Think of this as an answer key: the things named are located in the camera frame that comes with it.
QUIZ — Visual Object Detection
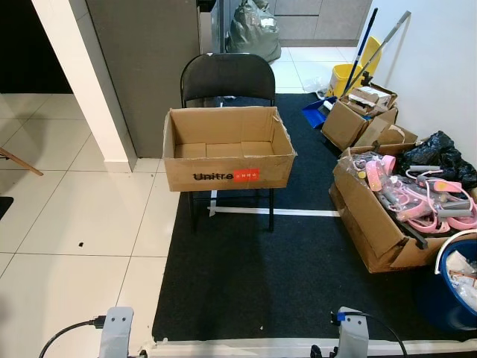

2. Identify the blue rubbish bin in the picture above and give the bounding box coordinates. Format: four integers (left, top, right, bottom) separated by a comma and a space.
417, 229, 477, 333

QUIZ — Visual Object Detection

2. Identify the white crumpled trash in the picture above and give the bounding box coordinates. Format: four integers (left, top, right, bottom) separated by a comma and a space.
444, 251, 477, 308

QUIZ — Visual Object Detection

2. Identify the grey-green rubbish bag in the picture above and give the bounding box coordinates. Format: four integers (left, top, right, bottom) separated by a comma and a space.
227, 0, 283, 64

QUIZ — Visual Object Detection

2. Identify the black floor mat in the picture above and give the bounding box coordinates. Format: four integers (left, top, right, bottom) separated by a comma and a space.
152, 92, 477, 345

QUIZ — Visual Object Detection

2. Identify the large cardboard box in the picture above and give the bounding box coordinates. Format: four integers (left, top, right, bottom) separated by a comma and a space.
329, 143, 477, 274

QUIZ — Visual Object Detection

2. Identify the white tape strip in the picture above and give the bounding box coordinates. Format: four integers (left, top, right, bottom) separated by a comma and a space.
208, 191, 343, 219

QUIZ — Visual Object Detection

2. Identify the pink toy with yellow dot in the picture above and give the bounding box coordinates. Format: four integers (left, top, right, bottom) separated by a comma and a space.
361, 154, 397, 192

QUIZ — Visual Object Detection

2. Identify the cardboard box with red label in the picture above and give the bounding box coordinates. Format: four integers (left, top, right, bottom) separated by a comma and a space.
162, 106, 298, 194

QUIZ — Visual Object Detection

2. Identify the small dark floor mat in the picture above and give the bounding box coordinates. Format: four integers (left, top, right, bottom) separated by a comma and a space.
0, 195, 15, 222

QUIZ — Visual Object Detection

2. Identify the pink toy with orange button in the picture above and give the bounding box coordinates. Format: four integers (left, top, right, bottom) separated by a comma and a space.
423, 175, 464, 196

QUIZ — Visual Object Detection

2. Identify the wooden stick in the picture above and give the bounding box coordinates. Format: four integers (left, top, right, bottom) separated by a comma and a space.
0, 146, 45, 178

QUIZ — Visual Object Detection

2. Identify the small cardboard box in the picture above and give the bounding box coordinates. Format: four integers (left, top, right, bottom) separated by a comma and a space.
321, 84, 400, 153

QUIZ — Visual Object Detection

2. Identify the empty open-flap cardboard box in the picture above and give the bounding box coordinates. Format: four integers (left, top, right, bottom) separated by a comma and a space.
356, 122, 420, 151

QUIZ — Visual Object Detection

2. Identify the black plastic bag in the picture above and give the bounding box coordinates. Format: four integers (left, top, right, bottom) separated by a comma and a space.
401, 131, 477, 189

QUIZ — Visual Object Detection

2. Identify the blue dustpan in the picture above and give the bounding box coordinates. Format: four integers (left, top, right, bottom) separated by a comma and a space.
301, 96, 337, 130

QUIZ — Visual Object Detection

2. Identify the white carton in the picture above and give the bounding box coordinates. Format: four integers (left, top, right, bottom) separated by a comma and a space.
348, 87, 388, 115

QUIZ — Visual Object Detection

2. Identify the yellow mop bucket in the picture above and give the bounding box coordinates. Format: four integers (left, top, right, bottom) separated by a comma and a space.
329, 37, 383, 98

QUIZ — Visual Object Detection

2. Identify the black folding chair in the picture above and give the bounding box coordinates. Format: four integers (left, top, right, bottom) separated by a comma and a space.
180, 53, 277, 233

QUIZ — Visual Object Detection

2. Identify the grey kitchen cabinet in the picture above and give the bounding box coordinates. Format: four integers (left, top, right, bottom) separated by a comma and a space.
267, 0, 374, 43

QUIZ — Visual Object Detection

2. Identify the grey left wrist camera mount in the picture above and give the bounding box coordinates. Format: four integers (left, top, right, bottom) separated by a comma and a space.
98, 306, 136, 358

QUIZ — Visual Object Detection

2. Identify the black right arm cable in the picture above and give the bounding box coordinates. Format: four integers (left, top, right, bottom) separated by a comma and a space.
364, 313, 410, 358

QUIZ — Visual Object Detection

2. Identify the blue mop handle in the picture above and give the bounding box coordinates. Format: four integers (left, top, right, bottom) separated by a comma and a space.
339, 7, 379, 98

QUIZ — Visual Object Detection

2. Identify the grey broom handle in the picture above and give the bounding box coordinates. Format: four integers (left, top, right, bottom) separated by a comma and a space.
349, 10, 413, 92

